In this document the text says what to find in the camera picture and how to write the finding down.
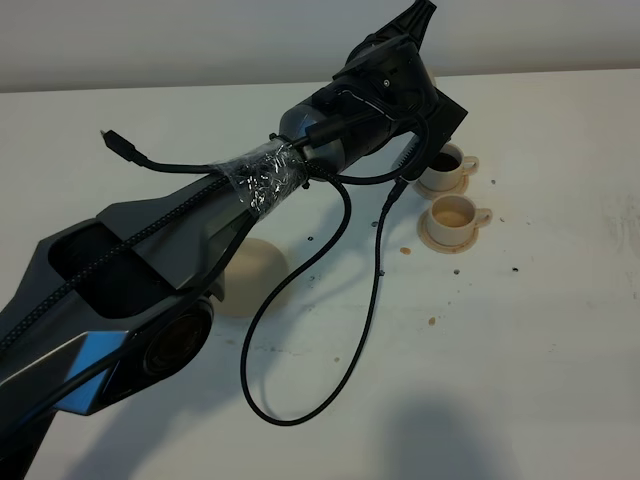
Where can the far beige cup saucer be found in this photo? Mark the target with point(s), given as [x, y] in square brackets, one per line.
[433, 184]

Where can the beige cup saucer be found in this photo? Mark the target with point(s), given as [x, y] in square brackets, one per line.
[451, 232]
[433, 184]

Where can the near beige cup saucer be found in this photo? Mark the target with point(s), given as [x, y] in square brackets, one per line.
[451, 232]

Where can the far beige teacup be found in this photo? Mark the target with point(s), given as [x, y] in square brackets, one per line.
[448, 171]

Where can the near beige teacup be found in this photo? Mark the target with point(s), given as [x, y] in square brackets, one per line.
[464, 205]

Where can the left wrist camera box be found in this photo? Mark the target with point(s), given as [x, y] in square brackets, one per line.
[442, 123]

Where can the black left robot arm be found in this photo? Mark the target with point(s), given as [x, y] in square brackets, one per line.
[119, 302]

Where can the beige teapot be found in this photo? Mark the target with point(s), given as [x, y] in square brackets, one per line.
[432, 78]

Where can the beige teacup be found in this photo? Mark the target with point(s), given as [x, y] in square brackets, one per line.
[464, 205]
[448, 171]

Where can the beige teapot saucer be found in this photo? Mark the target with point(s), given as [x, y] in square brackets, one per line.
[256, 269]

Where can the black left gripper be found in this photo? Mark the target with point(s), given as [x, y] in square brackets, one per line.
[390, 75]

